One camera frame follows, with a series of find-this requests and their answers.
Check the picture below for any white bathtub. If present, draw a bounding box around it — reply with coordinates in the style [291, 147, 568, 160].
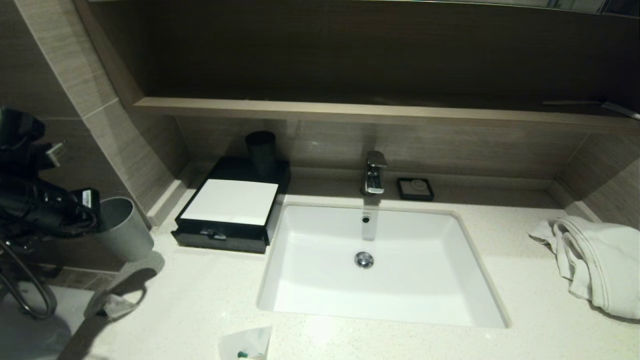
[0, 285, 103, 360]

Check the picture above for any white towel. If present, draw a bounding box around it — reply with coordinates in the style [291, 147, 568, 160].
[527, 216, 640, 320]

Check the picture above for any black cup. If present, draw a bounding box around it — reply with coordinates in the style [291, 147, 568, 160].
[245, 131, 278, 178]

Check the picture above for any white sink basin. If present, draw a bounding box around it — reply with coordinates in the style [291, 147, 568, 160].
[256, 201, 511, 329]

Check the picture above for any black box with white top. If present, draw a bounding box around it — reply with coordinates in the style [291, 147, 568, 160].
[176, 156, 292, 246]

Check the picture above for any black soap dish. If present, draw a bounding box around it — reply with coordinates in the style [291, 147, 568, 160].
[396, 177, 435, 202]

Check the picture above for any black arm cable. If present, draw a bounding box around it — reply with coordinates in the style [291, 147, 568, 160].
[0, 200, 99, 240]

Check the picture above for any grey plastic cup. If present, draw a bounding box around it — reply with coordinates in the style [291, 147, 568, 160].
[94, 196, 155, 264]

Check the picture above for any chrome shower hose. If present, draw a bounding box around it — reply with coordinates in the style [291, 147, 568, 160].
[0, 240, 59, 321]

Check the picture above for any clear packet with green toothbrush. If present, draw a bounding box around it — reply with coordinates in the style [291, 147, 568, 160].
[218, 325, 273, 360]

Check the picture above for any wooden wall shelf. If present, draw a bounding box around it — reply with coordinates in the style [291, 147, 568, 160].
[134, 97, 640, 132]

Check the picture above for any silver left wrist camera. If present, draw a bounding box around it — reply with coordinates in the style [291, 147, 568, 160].
[44, 142, 67, 169]

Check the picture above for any crumpled clear toiletry packet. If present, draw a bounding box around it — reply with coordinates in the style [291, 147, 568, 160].
[85, 292, 138, 321]

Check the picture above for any chrome faucet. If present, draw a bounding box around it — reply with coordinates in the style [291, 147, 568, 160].
[361, 151, 388, 196]

